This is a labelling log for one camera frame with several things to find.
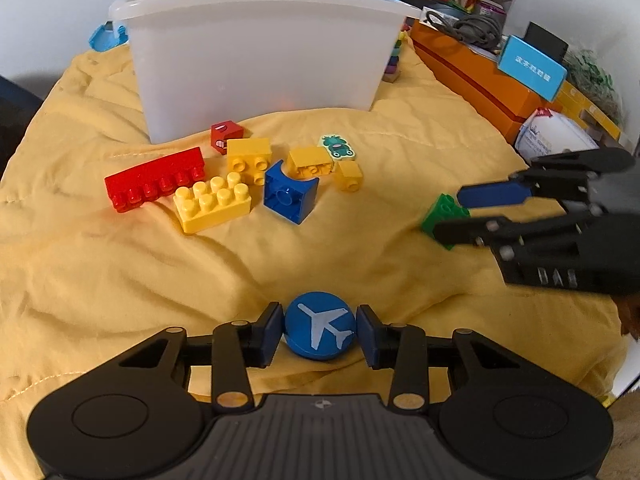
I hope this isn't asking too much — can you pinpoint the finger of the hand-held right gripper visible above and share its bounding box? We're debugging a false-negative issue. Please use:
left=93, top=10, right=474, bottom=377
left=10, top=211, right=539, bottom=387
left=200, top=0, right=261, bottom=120
left=457, top=147, right=635, bottom=211
left=431, top=207, right=601, bottom=266

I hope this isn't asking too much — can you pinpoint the square yellow toy brick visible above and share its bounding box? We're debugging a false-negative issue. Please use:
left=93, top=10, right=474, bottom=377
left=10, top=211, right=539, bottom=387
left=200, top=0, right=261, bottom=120
left=226, top=138, right=272, bottom=187

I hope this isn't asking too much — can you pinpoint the long red toy brick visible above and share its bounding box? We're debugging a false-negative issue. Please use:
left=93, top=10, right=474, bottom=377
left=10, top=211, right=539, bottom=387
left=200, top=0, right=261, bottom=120
left=104, top=146, right=208, bottom=214

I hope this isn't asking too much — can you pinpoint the blue arch toy brick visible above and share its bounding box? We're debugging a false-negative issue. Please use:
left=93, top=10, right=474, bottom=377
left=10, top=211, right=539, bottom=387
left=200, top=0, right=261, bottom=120
left=262, top=159, right=321, bottom=225

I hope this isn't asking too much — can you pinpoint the white plastic storage bin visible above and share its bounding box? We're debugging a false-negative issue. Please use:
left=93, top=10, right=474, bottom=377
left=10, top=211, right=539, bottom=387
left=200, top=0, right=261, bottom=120
left=108, top=0, right=423, bottom=145

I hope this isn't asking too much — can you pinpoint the plain green toy brick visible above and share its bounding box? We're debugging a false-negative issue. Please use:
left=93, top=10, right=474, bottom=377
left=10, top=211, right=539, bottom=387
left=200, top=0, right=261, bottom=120
left=420, top=193, right=471, bottom=251

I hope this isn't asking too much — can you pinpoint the orange cardboard box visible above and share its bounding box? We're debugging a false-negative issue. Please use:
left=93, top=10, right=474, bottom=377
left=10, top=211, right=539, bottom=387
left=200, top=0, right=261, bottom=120
left=409, top=20, right=551, bottom=146

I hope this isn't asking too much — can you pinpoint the blue round airplane block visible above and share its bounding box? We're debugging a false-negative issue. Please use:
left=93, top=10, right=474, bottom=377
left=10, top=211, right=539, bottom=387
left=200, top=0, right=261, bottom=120
left=284, top=291, right=357, bottom=362

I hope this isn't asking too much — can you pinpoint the yellow blanket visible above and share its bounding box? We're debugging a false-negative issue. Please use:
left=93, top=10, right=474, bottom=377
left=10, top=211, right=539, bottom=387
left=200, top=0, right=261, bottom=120
left=0, top=35, right=628, bottom=411

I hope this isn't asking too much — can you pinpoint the black small box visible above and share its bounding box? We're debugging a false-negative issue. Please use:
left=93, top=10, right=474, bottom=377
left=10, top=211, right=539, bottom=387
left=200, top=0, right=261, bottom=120
left=522, top=21, right=570, bottom=63

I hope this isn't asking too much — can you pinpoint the yellow box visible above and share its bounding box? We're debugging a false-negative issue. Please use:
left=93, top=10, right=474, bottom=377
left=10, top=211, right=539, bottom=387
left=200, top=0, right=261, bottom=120
left=552, top=80, right=623, bottom=146

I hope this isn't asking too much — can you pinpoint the grey cable bundle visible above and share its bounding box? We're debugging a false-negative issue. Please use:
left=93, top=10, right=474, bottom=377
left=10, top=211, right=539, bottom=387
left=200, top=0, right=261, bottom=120
left=422, top=10, right=506, bottom=53

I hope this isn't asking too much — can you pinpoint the blue bin clip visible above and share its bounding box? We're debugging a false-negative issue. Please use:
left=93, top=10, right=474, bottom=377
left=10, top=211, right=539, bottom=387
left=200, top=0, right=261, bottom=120
left=88, top=21, right=131, bottom=52

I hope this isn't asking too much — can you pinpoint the yellow printed toy brick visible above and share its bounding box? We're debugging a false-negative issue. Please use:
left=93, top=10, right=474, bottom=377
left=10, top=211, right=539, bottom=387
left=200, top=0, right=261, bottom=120
left=286, top=146, right=335, bottom=179

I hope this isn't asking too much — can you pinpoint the white wipes pack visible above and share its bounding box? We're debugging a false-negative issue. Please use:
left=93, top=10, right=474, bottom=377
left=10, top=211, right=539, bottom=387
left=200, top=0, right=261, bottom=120
left=515, top=107, right=601, bottom=166

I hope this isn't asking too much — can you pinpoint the bag of green pieces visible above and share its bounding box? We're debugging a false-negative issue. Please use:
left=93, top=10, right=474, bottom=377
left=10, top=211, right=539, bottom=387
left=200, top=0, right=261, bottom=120
left=567, top=47, right=628, bottom=126

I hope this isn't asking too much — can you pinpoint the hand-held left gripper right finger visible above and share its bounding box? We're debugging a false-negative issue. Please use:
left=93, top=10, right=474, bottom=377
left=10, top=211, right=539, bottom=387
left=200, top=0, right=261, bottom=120
left=356, top=304, right=521, bottom=413

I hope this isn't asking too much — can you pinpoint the small yellow toy brick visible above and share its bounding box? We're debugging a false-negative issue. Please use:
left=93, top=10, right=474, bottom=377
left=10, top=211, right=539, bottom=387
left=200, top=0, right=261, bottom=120
left=334, top=160, right=363, bottom=192

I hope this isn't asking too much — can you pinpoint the large yellow toy brick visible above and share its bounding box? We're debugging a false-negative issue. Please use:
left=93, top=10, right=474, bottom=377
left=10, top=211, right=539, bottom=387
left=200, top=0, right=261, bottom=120
left=173, top=171, right=252, bottom=234

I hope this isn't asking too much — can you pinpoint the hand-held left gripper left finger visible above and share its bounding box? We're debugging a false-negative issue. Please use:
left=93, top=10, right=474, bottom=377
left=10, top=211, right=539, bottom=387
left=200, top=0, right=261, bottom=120
left=117, top=301, right=285, bottom=413

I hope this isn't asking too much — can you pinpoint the frog picture tile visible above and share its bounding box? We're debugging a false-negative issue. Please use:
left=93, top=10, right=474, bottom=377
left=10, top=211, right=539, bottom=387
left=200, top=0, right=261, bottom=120
left=318, top=133, right=359, bottom=160

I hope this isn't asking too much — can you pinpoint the rainbow ring stacker toy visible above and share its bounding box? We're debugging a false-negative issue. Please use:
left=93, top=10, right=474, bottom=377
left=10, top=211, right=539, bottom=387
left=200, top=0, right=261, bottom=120
left=382, top=25, right=408, bottom=83

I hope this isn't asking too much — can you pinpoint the blue cardboard box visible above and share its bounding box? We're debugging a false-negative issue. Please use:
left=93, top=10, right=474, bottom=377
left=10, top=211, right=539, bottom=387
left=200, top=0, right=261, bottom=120
left=497, top=35, right=568, bottom=102

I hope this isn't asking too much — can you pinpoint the red toy cube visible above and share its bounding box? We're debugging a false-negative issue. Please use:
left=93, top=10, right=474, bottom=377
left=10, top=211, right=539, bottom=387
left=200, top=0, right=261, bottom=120
left=210, top=120, right=245, bottom=153

